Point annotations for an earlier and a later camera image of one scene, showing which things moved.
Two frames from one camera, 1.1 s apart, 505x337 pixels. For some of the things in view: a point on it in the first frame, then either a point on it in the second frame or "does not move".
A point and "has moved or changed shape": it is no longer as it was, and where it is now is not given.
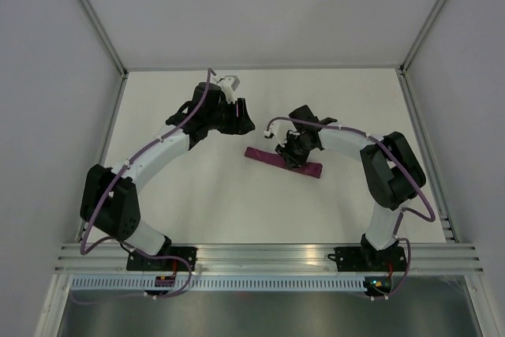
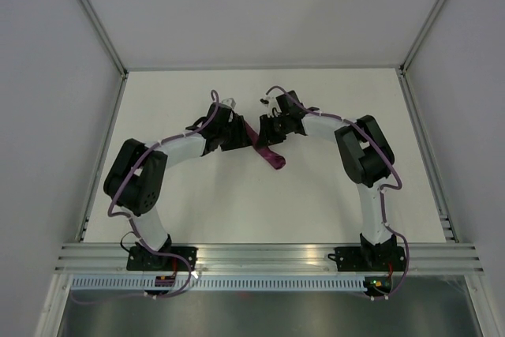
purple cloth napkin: (308, 168) has moved or changed shape
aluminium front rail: (263, 259) does not move
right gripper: (291, 160) -> (266, 136)
